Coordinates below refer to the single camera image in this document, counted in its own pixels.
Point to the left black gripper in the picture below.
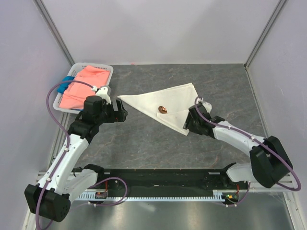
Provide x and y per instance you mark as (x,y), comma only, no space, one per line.
(116,116)

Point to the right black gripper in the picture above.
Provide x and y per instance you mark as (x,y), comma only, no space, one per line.
(188,124)

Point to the white cloth napkin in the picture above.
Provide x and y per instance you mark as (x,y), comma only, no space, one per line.
(177,100)

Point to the copper spoon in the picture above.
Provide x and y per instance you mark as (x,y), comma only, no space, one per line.
(162,110)

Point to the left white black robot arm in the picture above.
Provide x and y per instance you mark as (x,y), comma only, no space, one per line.
(53,195)

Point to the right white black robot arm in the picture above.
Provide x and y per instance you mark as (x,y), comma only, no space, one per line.
(269,162)

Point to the pink cloth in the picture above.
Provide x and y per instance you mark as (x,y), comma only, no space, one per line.
(76,93)

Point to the blue cloth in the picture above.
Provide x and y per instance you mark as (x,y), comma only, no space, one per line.
(63,87)

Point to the white plastic basket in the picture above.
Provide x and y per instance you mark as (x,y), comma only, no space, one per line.
(77,67)

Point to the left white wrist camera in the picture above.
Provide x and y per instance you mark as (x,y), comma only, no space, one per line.
(103,92)

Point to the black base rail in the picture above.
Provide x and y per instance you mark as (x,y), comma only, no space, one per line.
(173,182)

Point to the left aluminium frame post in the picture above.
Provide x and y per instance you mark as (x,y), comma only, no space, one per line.
(55,32)

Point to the aluminium frame post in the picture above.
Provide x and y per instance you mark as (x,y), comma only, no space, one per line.
(267,28)
(55,32)

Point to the right aluminium frame post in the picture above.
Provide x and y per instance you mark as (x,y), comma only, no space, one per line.
(267,28)

